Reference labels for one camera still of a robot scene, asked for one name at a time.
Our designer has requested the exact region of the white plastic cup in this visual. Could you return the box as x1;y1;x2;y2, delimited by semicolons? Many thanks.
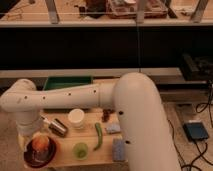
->
68;109;85;129

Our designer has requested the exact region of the blue grey cloth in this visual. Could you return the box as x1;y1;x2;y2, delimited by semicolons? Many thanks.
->
106;123;121;134

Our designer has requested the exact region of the green chili pepper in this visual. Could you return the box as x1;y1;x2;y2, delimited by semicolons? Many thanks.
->
93;122;103;151

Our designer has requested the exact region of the black cable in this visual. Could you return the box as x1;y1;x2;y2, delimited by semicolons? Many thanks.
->
179;79;213;171

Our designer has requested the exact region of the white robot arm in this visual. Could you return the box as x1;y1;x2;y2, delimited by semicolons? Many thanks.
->
0;73;181;171

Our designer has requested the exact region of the metal cup with handle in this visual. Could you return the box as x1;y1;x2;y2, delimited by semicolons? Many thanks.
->
42;117;68;137

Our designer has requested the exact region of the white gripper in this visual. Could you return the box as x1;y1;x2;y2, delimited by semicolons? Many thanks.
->
17;123;43;147

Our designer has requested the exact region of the black box on right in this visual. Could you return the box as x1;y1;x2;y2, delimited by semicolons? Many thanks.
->
179;53;213;81

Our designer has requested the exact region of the green plastic tray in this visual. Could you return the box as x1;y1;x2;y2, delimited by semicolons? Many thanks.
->
43;76;93;91

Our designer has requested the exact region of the orange apple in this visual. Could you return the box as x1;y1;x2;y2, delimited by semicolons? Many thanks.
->
32;134;49;152

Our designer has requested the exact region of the green translucent cup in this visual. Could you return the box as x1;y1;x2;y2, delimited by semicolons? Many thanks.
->
72;142;88;160

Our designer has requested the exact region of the wooden shelf with clutter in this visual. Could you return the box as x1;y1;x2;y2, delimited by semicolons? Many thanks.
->
0;0;213;27

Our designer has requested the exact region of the purple bowl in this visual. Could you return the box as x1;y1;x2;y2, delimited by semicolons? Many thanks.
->
23;136;57;168

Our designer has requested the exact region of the brown grape bunch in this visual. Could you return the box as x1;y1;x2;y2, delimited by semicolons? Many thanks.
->
102;109;114;122

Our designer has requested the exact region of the blue sponge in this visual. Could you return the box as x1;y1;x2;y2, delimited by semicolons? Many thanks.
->
112;139;125;162

